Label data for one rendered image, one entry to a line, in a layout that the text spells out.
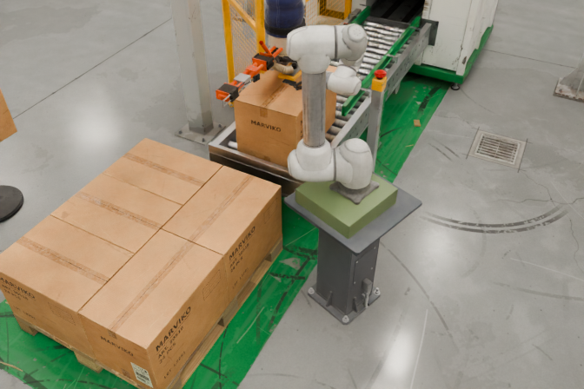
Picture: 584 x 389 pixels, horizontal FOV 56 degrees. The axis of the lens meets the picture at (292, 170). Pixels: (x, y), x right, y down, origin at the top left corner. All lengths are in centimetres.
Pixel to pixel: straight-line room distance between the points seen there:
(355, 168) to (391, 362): 112
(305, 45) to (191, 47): 199
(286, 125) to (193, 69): 132
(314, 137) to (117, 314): 119
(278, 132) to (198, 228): 70
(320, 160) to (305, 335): 110
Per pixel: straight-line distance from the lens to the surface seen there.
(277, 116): 304
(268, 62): 292
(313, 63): 222
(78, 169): 440
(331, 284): 311
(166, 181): 324
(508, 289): 356
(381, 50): 456
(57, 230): 313
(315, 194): 265
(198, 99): 429
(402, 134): 455
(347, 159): 249
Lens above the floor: 262
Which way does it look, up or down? 40 degrees down
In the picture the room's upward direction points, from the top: straight up
